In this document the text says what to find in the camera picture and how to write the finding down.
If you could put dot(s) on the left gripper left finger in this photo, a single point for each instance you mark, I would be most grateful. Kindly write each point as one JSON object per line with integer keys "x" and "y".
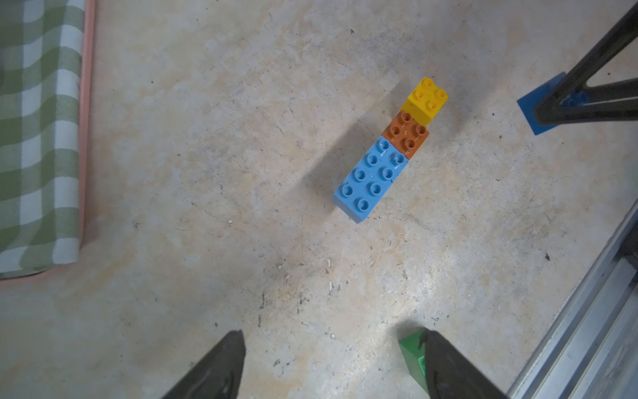
{"x": 218, "y": 374}

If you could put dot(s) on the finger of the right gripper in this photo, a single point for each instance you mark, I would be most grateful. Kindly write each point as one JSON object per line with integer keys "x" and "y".
{"x": 610, "y": 102}
{"x": 618, "y": 38}

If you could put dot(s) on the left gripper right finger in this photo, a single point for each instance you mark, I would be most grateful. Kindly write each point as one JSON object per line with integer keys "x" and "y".
{"x": 449, "y": 374}

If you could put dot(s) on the dark blue lego brick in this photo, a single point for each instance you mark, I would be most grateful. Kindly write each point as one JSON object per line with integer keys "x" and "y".
{"x": 545, "y": 120}

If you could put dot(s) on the yellow lego brick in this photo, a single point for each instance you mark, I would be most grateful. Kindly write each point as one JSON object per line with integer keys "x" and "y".
{"x": 425, "y": 101}

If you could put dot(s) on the light blue long lego brick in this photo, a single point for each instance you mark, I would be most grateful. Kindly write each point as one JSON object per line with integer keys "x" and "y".
{"x": 369, "y": 180}

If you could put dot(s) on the orange lego brick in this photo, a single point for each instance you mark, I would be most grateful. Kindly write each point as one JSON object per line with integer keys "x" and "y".
{"x": 406, "y": 134}

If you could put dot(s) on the green lego brick near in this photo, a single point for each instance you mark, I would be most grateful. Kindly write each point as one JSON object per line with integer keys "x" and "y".
{"x": 414, "y": 355}

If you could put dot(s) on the green checkered cloth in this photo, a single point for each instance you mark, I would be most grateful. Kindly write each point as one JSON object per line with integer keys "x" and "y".
{"x": 46, "y": 66}

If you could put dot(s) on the aluminium front rail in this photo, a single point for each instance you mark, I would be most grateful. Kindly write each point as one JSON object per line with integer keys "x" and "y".
{"x": 590, "y": 351}

